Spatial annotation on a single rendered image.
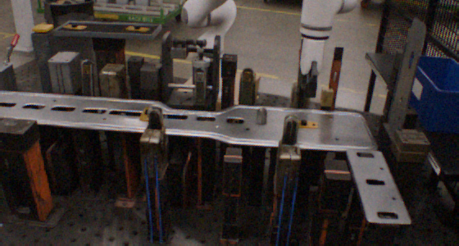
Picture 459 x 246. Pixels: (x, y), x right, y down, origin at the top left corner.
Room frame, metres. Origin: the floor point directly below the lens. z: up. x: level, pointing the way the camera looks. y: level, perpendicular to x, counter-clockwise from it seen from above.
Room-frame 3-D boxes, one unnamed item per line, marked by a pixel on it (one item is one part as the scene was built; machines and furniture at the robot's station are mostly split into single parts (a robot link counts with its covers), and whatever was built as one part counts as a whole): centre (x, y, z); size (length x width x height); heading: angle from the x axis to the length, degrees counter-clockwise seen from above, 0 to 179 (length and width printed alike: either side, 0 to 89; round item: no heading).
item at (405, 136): (0.92, -0.48, 0.88); 0.08 x 0.08 x 0.36; 87
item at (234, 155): (0.90, -0.01, 0.84); 0.11 x 0.08 x 0.29; 177
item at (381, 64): (1.24, -0.66, 1.02); 0.90 x 0.22 x 0.03; 177
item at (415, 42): (1.03, -0.48, 1.17); 0.12 x 0.01 x 0.34; 177
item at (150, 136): (0.91, 0.20, 0.87); 0.12 x 0.09 x 0.35; 177
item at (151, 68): (1.28, 0.27, 0.89); 0.13 x 0.11 x 0.38; 177
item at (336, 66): (1.21, -0.32, 0.95); 0.03 x 0.01 x 0.50; 87
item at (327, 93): (1.18, -0.30, 0.88); 0.04 x 0.04 x 0.36; 87
